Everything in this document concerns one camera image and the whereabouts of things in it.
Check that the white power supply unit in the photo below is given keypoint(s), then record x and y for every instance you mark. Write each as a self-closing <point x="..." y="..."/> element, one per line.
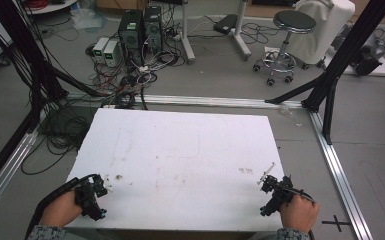
<point x="99" y="48"/>
<point x="110" y="53"/>

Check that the person's left hand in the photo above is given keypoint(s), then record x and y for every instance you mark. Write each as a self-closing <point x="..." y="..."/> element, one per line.
<point x="61" y="210"/>

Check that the long aluminium floor rail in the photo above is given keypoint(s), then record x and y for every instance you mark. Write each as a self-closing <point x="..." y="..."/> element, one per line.
<point x="213" y="100"/>

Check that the white cloth cover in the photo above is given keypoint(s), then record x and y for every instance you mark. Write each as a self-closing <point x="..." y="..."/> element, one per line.
<point x="326" y="30"/>

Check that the white desk leg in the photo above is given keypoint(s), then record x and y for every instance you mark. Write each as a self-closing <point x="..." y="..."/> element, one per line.
<point x="187" y="36"/>
<point x="241" y="33"/>

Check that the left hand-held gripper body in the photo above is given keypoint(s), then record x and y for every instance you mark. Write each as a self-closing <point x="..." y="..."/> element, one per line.
<point x="86" y="201"/>

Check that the flat black box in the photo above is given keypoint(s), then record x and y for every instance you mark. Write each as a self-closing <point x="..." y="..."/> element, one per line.
<point x="225" y="24"/>

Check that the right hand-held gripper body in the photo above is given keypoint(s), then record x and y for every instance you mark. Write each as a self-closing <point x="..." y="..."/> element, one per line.
<point x="276" y="200"/>

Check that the person's right hand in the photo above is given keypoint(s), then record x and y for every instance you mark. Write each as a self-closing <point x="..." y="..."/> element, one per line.
<point x="299" y="213"/>

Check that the round white table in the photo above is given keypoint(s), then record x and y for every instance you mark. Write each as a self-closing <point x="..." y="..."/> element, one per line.
<point x="51" y="7"/>

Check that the clear plastic bag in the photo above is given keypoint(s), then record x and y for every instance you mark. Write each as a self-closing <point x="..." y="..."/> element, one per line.
<point x="86" y="18"/>

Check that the large black computer tower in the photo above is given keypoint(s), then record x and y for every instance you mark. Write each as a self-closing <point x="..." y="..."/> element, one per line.
<point x="130" y="35"/>

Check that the black device on white board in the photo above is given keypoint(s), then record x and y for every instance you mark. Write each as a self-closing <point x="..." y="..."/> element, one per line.
<point x="368" y="56"/>

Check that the slim black computer tower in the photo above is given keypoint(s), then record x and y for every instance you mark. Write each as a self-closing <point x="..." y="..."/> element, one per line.
<point x="153" y="28"/>

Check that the black round stool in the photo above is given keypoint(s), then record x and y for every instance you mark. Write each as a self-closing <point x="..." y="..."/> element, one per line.
<point x="288" y="33"/>

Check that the black frame post with braces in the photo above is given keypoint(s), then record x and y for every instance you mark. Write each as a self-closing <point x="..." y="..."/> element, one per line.
<point x="350" y="50"/>

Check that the white thin stick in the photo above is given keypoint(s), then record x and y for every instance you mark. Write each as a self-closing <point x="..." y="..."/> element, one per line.
<point x="267" y="172"/>

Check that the black diagonal frame beam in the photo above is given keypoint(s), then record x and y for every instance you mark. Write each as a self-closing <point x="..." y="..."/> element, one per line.
<point x="3" y="156"/>

